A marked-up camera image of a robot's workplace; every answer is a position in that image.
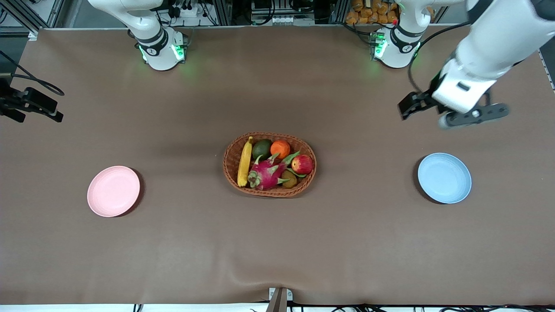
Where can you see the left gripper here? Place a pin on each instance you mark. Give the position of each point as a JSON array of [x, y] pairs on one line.
[[424, 101]]

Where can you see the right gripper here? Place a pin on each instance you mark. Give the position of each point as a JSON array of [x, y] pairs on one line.
[[12, 104]]

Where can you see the red apple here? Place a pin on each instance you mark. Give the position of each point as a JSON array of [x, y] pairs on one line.
[[302, 164]]

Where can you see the yellow banana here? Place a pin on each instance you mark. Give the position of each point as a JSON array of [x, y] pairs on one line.
[[245, 162]]

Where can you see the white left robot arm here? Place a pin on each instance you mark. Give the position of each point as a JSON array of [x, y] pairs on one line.
[[498, 39]]

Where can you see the blue plate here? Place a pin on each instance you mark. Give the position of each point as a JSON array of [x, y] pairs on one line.
[[444, 178]]

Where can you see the bag of orange snacks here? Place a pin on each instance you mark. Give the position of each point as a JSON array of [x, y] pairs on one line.
[[368, 13]]

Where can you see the pink plate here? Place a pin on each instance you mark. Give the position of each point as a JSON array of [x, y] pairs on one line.
[[113, 191]]

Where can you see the orange fruit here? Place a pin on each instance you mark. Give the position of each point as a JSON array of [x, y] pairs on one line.
[[280, 149]]

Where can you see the brown kiwi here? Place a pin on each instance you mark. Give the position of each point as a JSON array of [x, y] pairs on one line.
[[289, 180]]

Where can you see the green avocado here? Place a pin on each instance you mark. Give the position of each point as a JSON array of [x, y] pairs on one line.
[[261, 149]]

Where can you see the pink dragon fruit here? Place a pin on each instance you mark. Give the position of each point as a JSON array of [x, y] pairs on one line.
[[266, 173]]

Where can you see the white power strip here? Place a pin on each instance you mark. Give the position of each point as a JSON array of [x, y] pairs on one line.
[[188, 11]]

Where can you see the brown wicker basket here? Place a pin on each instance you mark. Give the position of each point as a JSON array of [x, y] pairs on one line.
[[232, 162]]

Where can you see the brown table cloth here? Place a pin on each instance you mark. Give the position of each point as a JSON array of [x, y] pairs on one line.
[[277, 242]]

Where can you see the metal camera bracket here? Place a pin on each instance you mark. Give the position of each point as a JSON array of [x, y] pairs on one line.
[[279, 299]]

